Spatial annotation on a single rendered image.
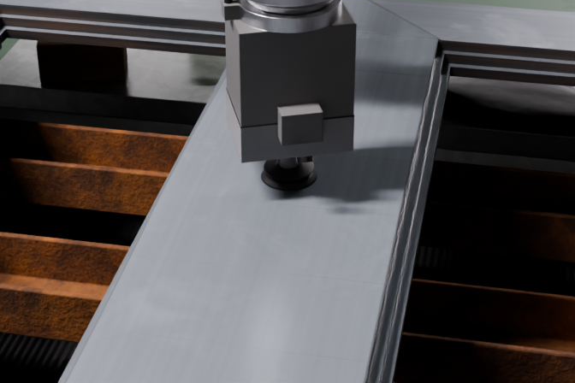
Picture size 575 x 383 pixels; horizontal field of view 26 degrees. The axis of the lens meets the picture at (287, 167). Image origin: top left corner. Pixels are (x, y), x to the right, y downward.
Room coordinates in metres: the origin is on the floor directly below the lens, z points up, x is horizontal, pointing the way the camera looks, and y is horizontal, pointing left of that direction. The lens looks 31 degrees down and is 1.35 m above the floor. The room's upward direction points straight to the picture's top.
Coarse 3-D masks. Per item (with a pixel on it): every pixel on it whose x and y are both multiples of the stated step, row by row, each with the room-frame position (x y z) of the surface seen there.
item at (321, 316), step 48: (144, 288) 0.68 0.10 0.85; (192, 288) 0.68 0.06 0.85; (240, 288) 0.68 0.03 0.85; (288, 288) 0.68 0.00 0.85; (336, 288) 0.68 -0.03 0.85; (384, 288) 0.68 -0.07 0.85; (192, 336) 0.63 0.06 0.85; (240, 336) 0.63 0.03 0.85; (288, 336) 0.63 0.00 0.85; (336, 336) 0.63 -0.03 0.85
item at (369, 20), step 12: (360, 12) 1.14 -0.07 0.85; (372, 12) 1.14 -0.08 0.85; (384, 12) 1.14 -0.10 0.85; (360, 24) 1.11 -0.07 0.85; (372, 24) 1.11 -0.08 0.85; (384, 24) 1.11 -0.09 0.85; (396, 24) 1.11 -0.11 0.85; (408, 24) 1.11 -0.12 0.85; (408, 36) 1.08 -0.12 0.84; (420, 36) 1.08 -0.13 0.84; (432, 36) 1.08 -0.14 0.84
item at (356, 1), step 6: (342, 0) 1.17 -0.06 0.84; (348, 0) 1.17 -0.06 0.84; (354, 0) 1.17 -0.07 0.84; (360, 0) 1.17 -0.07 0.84; (366, 0) 1.17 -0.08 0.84; (354, 6) 1.15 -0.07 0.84; (360, 6) 1.15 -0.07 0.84; (366, 6) 1.15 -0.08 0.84; (372, 6) 1.15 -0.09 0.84; (378, 6) 1.15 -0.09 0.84
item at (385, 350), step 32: (0, 32) 1.13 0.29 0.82; (32, 32) 1.14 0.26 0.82; (64, 32) 1.13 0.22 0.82; (96, 32) 1.13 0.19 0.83; (128, 32) 1.13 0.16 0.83; (160, 32) 1.12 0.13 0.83; (192, 32) 1.11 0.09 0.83; (224, 32) 1.11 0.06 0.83; (448, 64) 1.06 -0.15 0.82; (480, 64) 1.06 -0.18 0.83; (512, 64) 1.05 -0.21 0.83; (544, 64) 1.05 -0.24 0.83; (416, 160) 0.87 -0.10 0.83; (160, 192) 0.83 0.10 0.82; (416, 192) 0.82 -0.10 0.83; (416, 224) 0.79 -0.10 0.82; (128, 256) 0.73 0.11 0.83; (416, 256) 0.76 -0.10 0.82; (96, 320) 0.66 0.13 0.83; (384, 320) 0.66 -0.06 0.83; (384, 352) 0.63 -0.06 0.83
